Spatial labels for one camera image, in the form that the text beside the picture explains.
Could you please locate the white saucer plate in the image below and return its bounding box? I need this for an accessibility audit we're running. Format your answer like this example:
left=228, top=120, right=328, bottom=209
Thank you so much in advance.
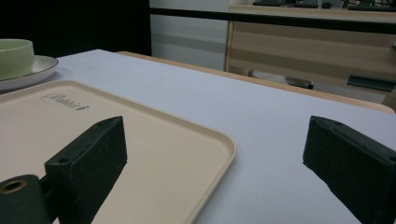
left=0, top=54, right=60, bottom=92

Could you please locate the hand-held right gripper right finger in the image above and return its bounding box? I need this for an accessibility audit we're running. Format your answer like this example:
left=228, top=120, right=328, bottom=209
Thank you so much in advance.
left=303, top=115, right=396, bottom=224

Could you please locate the black and white object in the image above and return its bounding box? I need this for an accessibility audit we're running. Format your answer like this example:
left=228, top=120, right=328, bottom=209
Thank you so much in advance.
left=284, top=76, right=315, bottom=91

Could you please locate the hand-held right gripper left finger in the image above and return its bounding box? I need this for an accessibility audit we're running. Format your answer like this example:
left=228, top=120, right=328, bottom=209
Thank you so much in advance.
left=44, top=115, right=128, bottom=224

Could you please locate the light green cup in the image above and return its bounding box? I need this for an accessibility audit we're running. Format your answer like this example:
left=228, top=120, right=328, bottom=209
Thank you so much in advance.
left=0, top=38, right=35, bottom=81

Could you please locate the dark green flat object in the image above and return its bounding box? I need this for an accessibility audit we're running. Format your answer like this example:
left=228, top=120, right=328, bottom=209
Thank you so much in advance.
left=346, top=74, right=396, bottom=92

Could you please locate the black keyboard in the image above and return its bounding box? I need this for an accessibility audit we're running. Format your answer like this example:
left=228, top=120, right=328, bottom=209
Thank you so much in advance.
left=252, top=0, right=319, bottom=9

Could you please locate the black curtain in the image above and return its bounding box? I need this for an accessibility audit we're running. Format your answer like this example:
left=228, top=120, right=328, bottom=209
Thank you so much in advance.
left=0, top=0, right=152, bottom=59

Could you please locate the wooden desk with dark edge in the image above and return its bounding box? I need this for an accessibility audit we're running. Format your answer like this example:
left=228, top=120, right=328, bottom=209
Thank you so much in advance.
left=224, top=4, right=396, bottom=94

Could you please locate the beige plastic tray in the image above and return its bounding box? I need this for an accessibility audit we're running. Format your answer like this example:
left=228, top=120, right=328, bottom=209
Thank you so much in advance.
left=0, top=79, right=237, bottom=224

